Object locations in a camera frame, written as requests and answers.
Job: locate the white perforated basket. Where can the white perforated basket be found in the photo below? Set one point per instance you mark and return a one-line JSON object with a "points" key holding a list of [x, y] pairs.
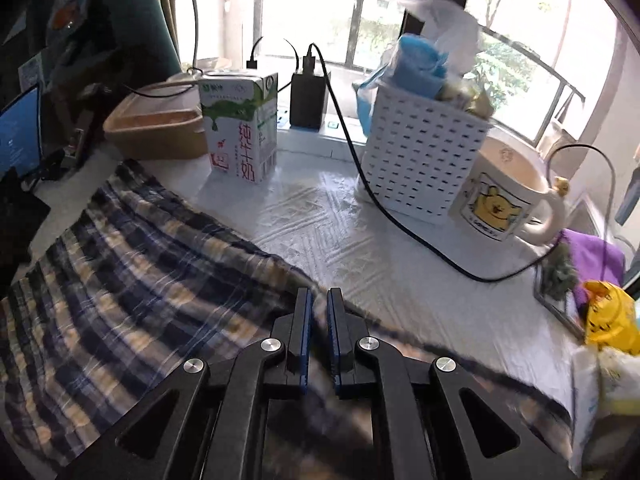
{"points": [[415, 160]]}

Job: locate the small glass tray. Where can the small glass tray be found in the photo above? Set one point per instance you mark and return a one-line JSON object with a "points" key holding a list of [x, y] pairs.
{"points": [[555, 310]]}

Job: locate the white power strip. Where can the white power strip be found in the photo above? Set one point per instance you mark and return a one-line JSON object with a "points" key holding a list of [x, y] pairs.
{"points": [[330, 142]]}

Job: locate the balcony railing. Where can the balcony railing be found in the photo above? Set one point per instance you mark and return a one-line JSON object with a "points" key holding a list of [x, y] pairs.
{"points": [[356, 30]]}

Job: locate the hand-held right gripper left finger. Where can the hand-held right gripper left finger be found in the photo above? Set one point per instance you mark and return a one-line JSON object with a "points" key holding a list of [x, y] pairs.
{"points": [[303, 340]]}

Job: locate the beige lunch box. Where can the beige lunch box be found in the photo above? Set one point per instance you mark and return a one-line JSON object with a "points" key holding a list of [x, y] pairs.
{"points": [[150, 130]]}

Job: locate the blue pouch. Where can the blue pouch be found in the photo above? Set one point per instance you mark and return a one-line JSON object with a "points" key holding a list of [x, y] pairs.
{"points": [[420, 60]]}

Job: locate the green white milk carton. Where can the green white milk carton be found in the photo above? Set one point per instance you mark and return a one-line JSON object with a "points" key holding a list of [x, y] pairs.
{"points": [[240, 135]]}

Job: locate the cream mug with bear print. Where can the cream mug with bear print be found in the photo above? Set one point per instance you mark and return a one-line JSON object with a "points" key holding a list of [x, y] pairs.
{"points": [[500, 200]]}

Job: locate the blue curtain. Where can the blue curtain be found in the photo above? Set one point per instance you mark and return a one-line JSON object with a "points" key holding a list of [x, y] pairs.
{"points": [[140, 20]]}

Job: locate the black charger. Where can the black charger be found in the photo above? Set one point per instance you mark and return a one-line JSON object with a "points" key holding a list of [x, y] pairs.
{"points": [[307, 100]]}

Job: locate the purple cloth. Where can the purple cloth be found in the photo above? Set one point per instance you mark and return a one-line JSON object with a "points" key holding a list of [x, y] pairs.
{"points": [[595, 255]]}

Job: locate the small green figurine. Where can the small green figurine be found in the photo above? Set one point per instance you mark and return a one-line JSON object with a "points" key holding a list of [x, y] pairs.
{"points": [[560, 272]]}

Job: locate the tablet with lit screen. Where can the tablet with lit screen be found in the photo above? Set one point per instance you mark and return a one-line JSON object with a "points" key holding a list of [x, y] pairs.
{"points": [[20, 135]]}

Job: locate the white plastic bag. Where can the white plastic bag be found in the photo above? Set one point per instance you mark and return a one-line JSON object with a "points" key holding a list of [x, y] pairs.
{"points": [[450, 25]]}

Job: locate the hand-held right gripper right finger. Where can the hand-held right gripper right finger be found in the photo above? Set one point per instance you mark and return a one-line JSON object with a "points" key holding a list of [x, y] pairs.
{"points": [[334, 340]]}

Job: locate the small yellow packet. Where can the small yellow packet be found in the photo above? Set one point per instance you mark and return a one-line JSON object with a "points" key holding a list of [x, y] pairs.
{"points": [[465, 97]]}

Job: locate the white printed box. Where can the white printed box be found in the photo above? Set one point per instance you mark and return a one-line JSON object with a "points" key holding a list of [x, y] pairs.
{"points": [[31, 72]]}

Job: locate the plaid pants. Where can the plaid pants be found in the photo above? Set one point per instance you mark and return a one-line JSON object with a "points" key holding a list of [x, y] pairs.
{"points": [[125, 270]]}

